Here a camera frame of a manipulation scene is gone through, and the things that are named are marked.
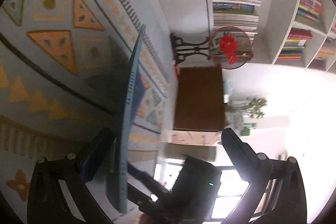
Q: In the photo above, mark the person's right hand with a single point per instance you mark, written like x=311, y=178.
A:
x=149, y=219

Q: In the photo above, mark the patterned blue orange mat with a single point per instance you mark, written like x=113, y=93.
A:
x=63, y=63

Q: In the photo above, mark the potted green plant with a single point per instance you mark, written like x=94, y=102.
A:
x=242, y=116

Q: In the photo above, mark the cardboard box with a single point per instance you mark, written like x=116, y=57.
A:
x=200, y=138

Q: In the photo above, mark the white blue books row right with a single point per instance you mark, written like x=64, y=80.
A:
x=241, y=14

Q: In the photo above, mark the white bookshelf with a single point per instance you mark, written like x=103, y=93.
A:
x=262, y=16

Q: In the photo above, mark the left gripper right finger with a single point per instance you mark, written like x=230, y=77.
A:
x=276, y=192

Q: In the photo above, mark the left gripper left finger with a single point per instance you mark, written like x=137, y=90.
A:
x=46, y=201

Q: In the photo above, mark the brown wooden board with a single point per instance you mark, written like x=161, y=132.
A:
x=200, y=100

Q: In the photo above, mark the dark blue book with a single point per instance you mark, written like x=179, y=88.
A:
x=131, y=95

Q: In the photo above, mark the red flower round fan ornament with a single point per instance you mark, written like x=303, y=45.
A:
x=229, y=46

